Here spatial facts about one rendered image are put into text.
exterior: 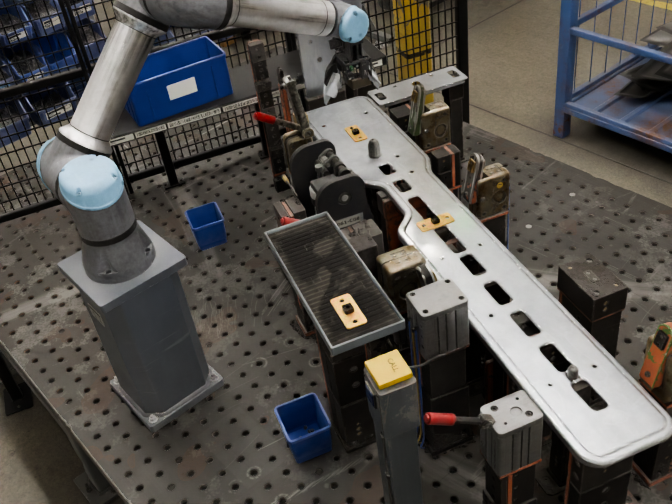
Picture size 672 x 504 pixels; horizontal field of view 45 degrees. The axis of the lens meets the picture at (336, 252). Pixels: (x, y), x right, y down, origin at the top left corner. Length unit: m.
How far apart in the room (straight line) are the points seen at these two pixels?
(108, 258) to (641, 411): 1.05
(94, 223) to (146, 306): 0.22
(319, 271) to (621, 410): 0.59
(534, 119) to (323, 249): 2.76
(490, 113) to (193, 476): 2.90
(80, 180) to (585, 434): 1.03
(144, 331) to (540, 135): 2.71
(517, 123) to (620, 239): 1.95
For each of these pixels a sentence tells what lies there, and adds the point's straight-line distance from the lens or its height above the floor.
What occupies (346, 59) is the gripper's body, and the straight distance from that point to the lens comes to 2.04.
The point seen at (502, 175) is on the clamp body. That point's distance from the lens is 1.94.
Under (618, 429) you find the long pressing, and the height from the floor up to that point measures 1.00.
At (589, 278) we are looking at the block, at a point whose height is 1.03.
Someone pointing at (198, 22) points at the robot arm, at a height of 1.54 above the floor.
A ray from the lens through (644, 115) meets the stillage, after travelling 3.95.
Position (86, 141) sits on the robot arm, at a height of 1.34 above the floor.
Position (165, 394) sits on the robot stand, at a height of 0.77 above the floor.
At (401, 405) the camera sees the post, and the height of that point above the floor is 1.10.
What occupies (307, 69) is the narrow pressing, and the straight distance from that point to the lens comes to 2.39.
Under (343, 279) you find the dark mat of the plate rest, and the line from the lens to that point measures 1.48.
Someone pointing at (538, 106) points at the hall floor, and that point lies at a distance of 4.32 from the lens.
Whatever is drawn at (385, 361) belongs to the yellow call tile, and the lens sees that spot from 1.32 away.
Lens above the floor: 2.13
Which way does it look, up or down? 39 degrees down
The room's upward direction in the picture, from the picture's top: 9 degrees counter-clockwise
